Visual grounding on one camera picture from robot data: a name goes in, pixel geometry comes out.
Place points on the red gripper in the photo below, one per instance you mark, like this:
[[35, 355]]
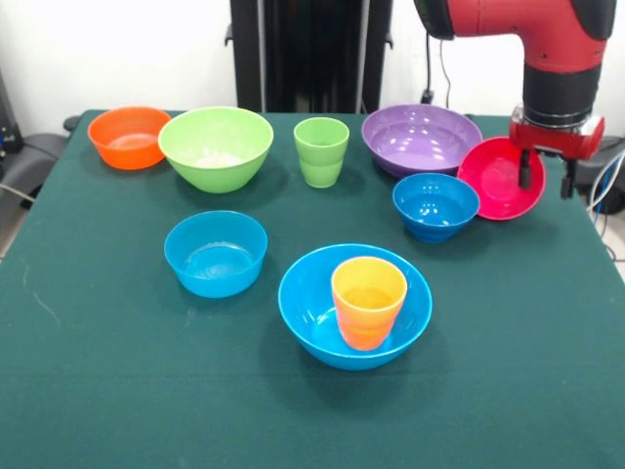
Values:
[[556, 139]]

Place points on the small pink bowl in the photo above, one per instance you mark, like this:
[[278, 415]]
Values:
[[498, 185]]

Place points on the orange cup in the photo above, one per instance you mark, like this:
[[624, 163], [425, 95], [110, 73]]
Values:
[[368, 317]]

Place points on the large light blue bowl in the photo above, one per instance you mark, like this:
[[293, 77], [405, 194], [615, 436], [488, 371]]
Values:
[[303, 303]]

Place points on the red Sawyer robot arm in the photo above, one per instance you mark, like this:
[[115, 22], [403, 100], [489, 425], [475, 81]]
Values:
[[561, 49]]

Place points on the small dark blue bowl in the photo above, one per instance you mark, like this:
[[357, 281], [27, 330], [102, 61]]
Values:
[[434, 225]]

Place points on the large purple bowl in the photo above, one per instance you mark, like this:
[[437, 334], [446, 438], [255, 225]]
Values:
[[420, 146]]

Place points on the green cup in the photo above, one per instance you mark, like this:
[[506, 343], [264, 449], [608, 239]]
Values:
[[320, 166]]

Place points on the large green bowl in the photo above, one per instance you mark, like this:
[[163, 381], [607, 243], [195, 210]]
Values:
[[215, 171]]

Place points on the dark green table cloth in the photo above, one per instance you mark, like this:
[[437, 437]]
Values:
[[312, 415]]

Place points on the small light blue bowl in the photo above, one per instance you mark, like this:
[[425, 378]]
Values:
[[215, 278]]

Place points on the orange bowl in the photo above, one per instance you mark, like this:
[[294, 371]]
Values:
[[129, 151]]

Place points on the black pedestal leg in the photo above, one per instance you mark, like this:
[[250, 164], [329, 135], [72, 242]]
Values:
[[39, 151], [593, 181]]

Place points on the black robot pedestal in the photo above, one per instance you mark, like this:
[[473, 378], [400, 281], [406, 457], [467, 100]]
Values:
[[312, 49]]

